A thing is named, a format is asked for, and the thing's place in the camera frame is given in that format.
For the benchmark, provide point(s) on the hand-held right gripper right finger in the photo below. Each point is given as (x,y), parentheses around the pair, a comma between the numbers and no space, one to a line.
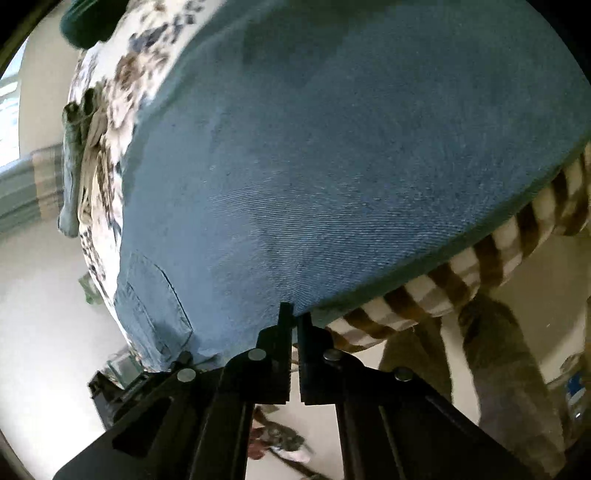
(305,332)

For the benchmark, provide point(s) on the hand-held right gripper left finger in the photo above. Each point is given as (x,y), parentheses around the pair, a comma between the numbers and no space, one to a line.
(282,323)

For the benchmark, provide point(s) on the blue denim pants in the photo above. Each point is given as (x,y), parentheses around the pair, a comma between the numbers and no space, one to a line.
(332,161)

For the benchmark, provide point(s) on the person's patterned slipper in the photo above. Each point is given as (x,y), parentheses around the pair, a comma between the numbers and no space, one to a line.
(281,441)

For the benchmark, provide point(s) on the brown striped blanket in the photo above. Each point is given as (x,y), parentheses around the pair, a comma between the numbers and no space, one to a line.
(466,272)

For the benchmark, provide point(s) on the person's legs in grey trousers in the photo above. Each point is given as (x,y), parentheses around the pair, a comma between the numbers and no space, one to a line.
(498,369)

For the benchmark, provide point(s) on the grey-green crumpled cloth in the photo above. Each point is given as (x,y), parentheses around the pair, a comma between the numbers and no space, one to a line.
(81,161)

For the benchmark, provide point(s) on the floral printed bed sheet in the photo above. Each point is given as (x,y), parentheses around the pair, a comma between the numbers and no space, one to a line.
(111,120)

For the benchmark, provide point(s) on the plastic water bottle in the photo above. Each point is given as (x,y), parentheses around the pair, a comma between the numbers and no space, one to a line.
(575,392)

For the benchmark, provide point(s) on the striped curtain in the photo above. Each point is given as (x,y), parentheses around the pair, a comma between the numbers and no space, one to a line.
(30,189)

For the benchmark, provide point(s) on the dark green cloth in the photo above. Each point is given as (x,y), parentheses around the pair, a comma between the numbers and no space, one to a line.
(90,21)

